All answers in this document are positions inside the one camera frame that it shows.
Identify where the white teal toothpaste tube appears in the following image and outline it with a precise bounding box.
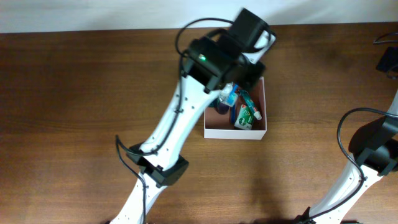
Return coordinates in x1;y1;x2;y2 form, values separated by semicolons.
239;90;262;120

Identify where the purple foam pump bottle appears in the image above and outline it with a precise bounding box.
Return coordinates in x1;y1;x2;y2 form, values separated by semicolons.
216;82;233;114

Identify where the blue white toothbrush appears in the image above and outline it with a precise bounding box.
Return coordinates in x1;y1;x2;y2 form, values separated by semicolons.
226;83;238;124

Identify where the green soap box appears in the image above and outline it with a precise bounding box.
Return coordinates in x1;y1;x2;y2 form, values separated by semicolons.
234;105;254;130

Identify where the blue Listerine mouthwash bottle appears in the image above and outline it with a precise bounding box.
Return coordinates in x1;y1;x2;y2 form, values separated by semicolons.
208;99;218;110

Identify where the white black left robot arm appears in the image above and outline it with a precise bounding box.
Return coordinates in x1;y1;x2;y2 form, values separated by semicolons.
111;9;275;223

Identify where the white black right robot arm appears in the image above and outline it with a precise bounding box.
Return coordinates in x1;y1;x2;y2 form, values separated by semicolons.
294;96;397;223

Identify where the pink open box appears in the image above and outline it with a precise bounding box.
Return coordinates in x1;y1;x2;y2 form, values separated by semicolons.
204;77;267;140

